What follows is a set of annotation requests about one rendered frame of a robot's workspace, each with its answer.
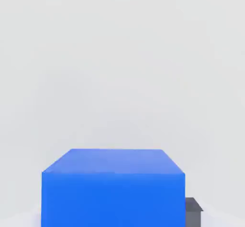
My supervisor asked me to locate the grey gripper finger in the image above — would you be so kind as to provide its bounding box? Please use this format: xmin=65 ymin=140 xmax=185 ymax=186
xmin=185 ymin=197 xmax=204 ymax=227

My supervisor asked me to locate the small blue cube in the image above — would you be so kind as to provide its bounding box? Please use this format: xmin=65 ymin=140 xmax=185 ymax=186
xmin=41 ymin=148 xmax=186 ymax=227

